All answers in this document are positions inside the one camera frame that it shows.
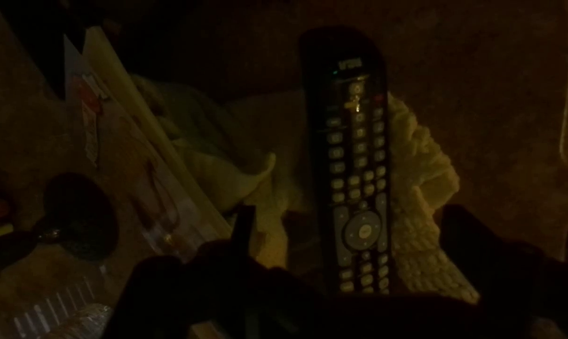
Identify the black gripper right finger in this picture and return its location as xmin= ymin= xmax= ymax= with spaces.
xmin=439 ymin=202 xmax=552 ymax=305

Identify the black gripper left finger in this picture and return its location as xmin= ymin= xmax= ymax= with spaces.
xmin=228 ymin=203 xmax=262 ymax=273

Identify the black remote control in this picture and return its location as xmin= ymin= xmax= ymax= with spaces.
xmin=298 ymin=26 xmax=398 ymax=298

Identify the cream knit cloth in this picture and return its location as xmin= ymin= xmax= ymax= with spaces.
xmin=225 ymin=90 xmax=482 ymax=305

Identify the clear plastic printed package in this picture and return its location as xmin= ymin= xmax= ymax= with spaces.
xmin=63 ymin=26 xmax=238 ymax=260

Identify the black round object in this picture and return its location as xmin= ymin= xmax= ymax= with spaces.
xmin=42 ymin=171 xmax=121 ymax=264

